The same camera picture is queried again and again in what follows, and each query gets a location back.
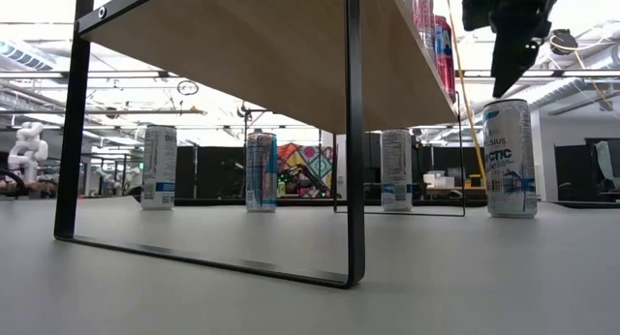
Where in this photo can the black partition panel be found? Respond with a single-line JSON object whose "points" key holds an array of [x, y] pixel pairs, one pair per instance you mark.
{"points": [[576, 173], [213, 173], [436, 161]]}

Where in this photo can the white box stack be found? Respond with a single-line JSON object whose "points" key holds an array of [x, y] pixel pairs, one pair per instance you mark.
{"points": [[438, 180]]}

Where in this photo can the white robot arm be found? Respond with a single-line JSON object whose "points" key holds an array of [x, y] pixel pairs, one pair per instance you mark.
{"points": [[109, 177]]}

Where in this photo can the wooden shelf with black frame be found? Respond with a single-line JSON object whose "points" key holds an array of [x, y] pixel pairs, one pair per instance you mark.
{"points": [[271, 49]]}

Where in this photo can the colourful mural painting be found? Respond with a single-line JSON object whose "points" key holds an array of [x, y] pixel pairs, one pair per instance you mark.
{"points": [[305, 170]]}

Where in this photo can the white Celsius Peach Vibe can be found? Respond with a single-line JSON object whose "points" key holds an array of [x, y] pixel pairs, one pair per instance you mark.
{"points": [[424, 15]]}

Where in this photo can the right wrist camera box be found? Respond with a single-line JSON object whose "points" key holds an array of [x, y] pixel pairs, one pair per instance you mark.
{"points": [[477, 13]]}

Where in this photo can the red Fanta soda can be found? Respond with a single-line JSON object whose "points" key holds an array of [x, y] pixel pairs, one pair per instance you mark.
{"points": [[444, 54]]}

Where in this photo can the blue silver Red Bull can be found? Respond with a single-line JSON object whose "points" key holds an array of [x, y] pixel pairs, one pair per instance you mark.
{"points": [[261, 175]]}

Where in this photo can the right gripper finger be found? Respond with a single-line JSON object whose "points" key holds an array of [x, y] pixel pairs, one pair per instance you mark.
{"points": [[506, 59]]}

